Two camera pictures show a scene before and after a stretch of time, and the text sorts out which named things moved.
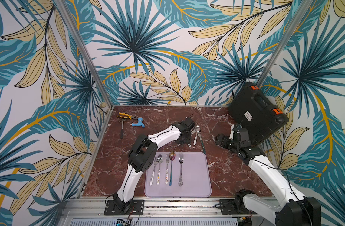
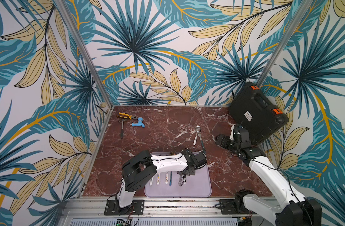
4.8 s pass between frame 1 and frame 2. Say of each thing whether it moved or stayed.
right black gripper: stayed
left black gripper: moved
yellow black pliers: stayed
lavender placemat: stayed
